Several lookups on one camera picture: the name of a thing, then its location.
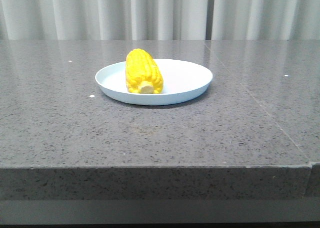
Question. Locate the light blue round plate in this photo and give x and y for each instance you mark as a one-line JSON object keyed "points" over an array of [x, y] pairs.
{"points": [[183, 81]]}

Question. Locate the yellow corn cob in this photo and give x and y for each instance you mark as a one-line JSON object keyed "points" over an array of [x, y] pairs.
{"points": [[142, 73]]}

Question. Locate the white pleated curtain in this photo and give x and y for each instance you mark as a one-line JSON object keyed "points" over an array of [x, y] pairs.
{"points": [[160, 19]]}

